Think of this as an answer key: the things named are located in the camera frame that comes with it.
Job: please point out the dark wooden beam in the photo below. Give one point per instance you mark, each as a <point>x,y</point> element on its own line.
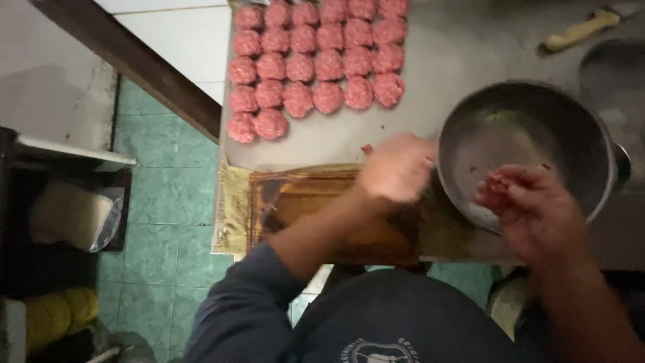
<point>136,60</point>

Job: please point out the brown wooden cutting board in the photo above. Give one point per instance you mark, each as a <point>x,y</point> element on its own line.
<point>307,211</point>

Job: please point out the yellow cloth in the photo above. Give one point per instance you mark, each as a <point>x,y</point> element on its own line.
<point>231,211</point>

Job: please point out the rows of raw meatballs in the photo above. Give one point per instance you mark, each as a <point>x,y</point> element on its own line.
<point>315,65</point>

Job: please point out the person's left fingers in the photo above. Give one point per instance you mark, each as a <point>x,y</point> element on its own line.
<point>421,151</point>

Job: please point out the grey metal pot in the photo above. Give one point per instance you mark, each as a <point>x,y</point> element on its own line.
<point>617,75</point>

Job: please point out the yellow rolled bundle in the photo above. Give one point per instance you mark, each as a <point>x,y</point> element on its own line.
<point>60,315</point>

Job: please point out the person's right hand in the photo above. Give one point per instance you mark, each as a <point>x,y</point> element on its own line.
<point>541,217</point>

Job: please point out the person's left hand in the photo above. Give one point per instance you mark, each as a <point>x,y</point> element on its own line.
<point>395,169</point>

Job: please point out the white block in plastic bag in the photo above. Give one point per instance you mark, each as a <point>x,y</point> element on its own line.
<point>75,214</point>

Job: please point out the person's right fingers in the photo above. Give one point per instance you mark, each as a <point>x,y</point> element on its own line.
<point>521,189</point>

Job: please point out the raw minced meat lump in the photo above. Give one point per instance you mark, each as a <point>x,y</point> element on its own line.
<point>494,189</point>

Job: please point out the dark blue sweatshirt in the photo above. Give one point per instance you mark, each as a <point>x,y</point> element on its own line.
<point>383,317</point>

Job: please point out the round metal bowl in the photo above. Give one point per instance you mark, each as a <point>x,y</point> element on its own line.
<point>524,146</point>

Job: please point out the small meat crumb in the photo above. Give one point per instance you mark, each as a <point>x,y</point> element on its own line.
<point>367,148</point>

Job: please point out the dark shelf unit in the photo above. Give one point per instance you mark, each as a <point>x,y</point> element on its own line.
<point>20,237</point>

